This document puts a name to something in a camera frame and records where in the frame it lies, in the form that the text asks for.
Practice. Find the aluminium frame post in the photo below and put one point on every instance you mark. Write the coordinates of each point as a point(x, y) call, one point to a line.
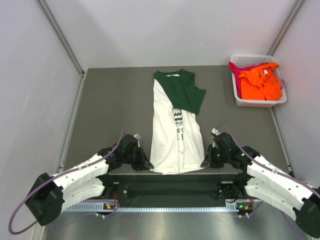
point(60, 35)
point(298, 5)

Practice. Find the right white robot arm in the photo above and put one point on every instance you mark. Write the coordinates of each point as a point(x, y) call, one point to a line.
point(259, 179)

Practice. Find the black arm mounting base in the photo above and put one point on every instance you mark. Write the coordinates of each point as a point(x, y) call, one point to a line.
point(213, 186)

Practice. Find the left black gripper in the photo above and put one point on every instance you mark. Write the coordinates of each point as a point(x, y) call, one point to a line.
point(143, 163)

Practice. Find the pink t-shirt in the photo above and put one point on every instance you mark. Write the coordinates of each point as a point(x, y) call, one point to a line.
point(236, 71)

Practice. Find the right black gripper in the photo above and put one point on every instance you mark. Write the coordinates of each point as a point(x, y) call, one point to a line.
point(209, 161)

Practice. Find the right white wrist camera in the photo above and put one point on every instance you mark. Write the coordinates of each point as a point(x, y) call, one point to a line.
point(215, 132)

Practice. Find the orange t-shirt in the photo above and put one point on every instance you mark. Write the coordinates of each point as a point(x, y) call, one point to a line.
point(260, 83)

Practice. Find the white and green t-shirt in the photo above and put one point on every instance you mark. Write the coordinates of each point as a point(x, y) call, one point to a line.
point(177, 145)

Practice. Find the grey slotted cable duct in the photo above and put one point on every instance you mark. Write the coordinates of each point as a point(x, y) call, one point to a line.
point(108, 207)

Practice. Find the left aluminium frame post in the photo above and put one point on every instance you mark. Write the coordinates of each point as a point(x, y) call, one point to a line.
point(60, 35)

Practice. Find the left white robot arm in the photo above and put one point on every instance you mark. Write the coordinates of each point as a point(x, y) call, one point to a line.
point(53, 194)

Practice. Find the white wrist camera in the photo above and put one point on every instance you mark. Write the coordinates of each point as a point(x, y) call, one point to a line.
point(215, 132)
point(138, 137)

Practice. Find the right aluminium frame post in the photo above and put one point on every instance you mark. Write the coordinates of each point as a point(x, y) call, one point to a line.
point(298, 5)

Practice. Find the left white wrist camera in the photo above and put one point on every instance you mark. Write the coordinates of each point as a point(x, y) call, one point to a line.
point(138, 137)

